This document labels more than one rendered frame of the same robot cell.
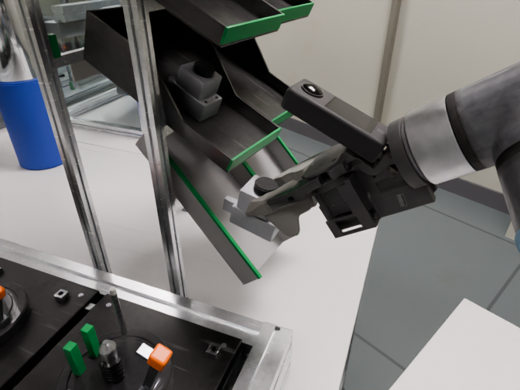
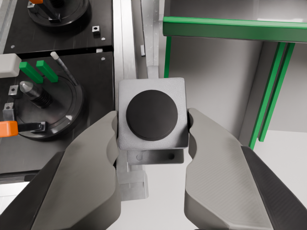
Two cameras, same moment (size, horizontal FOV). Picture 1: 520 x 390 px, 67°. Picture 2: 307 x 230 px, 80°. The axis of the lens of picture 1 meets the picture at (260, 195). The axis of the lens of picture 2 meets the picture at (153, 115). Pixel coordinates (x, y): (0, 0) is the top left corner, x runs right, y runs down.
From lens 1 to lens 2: 43 cm
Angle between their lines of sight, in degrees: 51
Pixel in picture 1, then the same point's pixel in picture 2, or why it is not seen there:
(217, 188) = (225, 44)
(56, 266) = (124, 10)
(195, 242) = not seen: hidden behind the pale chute
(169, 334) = (96, 110)
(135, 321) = (97, 82)
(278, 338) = (132, 190)
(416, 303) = not seen: outside the picture
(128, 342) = (69, 91)
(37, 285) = (99, 13)
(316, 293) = not seen: hidden behind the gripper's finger
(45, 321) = (76, 37)
